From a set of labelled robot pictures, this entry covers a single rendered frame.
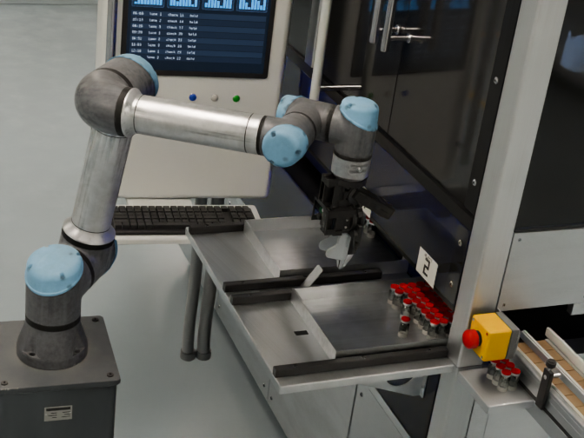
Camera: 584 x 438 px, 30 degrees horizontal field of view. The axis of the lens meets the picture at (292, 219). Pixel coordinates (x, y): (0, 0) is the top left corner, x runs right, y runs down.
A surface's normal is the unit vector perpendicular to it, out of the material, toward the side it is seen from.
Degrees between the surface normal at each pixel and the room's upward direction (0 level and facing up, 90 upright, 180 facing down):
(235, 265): 0
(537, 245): 90
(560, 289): 90
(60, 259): 7
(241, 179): 90
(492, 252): 90
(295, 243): 0
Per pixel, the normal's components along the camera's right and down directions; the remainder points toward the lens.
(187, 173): 0.23, 0.46
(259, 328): 0.12, -0.89
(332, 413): -0.93, 0.06
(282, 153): -0.28, 0.40
